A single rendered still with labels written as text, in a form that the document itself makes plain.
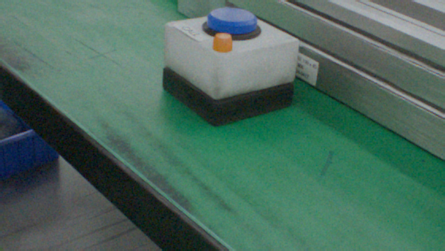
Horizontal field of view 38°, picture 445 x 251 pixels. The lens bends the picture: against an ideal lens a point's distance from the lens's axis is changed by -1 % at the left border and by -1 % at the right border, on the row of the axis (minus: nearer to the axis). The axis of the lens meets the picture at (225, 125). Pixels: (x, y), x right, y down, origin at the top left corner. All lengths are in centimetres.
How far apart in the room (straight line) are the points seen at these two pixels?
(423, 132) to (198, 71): 18
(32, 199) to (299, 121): 96
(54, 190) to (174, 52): 94
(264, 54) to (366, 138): 10
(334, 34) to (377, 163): 13
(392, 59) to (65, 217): 95
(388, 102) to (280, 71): 9
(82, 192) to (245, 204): 102
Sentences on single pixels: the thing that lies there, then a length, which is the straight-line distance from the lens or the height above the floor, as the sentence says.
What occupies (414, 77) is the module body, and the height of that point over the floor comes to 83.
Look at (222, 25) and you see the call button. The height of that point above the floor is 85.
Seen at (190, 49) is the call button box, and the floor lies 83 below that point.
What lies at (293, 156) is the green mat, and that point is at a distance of 47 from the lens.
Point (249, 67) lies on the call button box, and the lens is 50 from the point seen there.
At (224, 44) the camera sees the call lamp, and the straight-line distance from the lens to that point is 48.
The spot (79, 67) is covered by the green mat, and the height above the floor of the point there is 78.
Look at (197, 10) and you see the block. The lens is 72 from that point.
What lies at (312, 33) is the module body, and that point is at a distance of 57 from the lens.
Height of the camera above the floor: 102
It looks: 28 degrees down
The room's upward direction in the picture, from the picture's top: 4 degrees clockwise
